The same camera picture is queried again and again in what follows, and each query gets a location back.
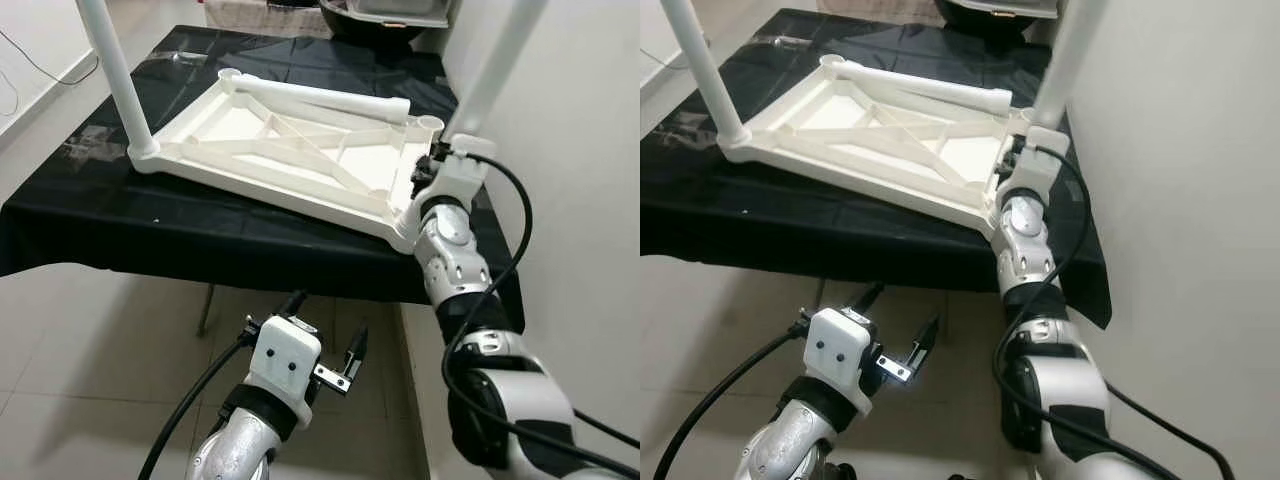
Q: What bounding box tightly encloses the white plastic children table top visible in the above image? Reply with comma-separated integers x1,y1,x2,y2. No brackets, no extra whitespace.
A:
128,68,446,251
718,55,1041,236

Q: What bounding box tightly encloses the black tablecloth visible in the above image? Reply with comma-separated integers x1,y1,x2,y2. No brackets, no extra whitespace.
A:
0,25,526,331
640,8,1113,329

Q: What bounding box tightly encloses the beige patterned cloth bench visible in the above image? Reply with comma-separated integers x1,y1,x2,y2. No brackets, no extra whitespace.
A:
815,0,941,26
205,0,326,36

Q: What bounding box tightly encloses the crumpled clear tape patch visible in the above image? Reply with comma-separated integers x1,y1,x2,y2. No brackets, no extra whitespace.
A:
60,127,129,166
680,115,741,151

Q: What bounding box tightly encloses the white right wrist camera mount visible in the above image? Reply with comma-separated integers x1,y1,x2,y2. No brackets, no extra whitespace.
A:
1000,125,1066,201
428,140,491,216

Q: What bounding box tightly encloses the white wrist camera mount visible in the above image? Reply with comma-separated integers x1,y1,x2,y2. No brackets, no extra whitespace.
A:
428,140,491,216
1000,125,1066,201
245,315,323,406
803,307,881,396

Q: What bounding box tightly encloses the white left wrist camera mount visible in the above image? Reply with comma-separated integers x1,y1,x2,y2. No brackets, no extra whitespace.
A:
245,315,323,406
803,307,881,396

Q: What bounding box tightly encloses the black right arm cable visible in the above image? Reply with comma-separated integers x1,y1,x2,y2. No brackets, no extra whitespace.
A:
440,148,641,479
995,145,1246,480

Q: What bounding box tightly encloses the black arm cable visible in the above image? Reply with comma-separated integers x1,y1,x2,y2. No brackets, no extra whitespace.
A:
655,315,816,480
138,320,259,480
995,145,1246,480
440,148,641,479

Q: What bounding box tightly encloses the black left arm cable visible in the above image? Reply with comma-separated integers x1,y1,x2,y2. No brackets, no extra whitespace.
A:
655,315,816,480
138,320,259,480

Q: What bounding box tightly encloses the black wall cable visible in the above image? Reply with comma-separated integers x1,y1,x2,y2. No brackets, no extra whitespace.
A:
0,28,101,119

